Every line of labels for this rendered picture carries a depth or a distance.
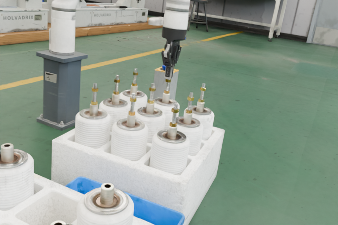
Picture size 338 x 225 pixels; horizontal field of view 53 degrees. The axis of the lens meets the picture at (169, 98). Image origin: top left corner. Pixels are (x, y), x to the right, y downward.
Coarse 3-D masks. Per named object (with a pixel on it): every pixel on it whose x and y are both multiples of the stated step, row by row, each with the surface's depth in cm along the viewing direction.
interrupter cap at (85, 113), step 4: (88, 108) 97; (80, 112) 94; (84, 112) 94; (88, 112) 95; (100, 112) 96; (104, 112) 96; (84, 116) 92; (88, 116) 92; (92, 116) 93; (96, 116) 93; (100, 116) 93; (104, 116) 93
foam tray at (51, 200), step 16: (48, 192) 71; (64, 192) 71; (16, 208) 65; (32, 208) 67; (48, 208) 72; (64, 208) 71; (0, 224) 61; (16, 224) 61; (32, 224) 69; (48, 224) 73; (144, 224) 65
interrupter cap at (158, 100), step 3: (156, 99) 112; (159, 99) 113; (171, 99) 114; (156, 102) 109; (159, 102) 110; (162, 102) 111; (171, 102) 111; (174, 102) 111; (165, 105) 108; (168, 105) 108; (171, 105) 109
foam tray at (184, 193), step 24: (72, 144) 92; (216, 144) 105; (72, 168) 92; (96, 168) 89; (120, 168) 86; (144, 168) 84; (192, 168) 87; (216, 168) 116; (144, 192) 85; (168, 192) 82; (192, 192) 88; (192, 216) 96
